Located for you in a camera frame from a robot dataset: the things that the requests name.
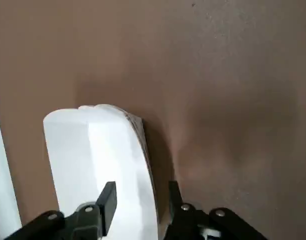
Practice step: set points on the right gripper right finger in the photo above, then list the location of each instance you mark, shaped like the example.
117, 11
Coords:
188, 220

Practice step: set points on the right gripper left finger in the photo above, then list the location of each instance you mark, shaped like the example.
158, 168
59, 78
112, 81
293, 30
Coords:
108, 200

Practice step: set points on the white paper food box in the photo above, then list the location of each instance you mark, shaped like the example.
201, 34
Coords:
105, 150

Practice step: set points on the white side bench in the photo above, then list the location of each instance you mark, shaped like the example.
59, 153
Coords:
3, 162

